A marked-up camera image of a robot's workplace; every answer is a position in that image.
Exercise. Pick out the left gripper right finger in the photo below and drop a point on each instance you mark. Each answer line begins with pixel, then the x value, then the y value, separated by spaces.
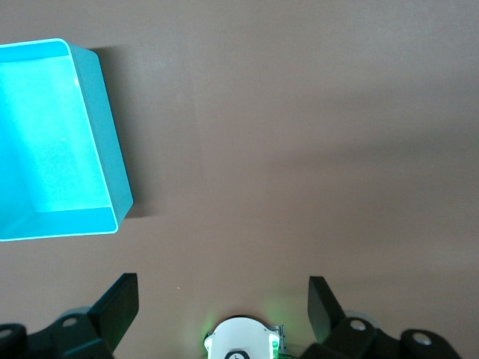
pixel 325 314

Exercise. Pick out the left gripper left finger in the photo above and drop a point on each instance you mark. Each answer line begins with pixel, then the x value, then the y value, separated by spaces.
pixel 112 310

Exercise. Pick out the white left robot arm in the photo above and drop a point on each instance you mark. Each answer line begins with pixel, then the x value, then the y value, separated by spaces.
pixel 239 336

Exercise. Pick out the brown table cover mat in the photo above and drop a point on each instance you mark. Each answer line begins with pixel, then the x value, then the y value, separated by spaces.
pixel 299 149

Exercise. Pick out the teal plastic storage bin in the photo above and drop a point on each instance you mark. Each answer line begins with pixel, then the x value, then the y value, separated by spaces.
pixel 48 149

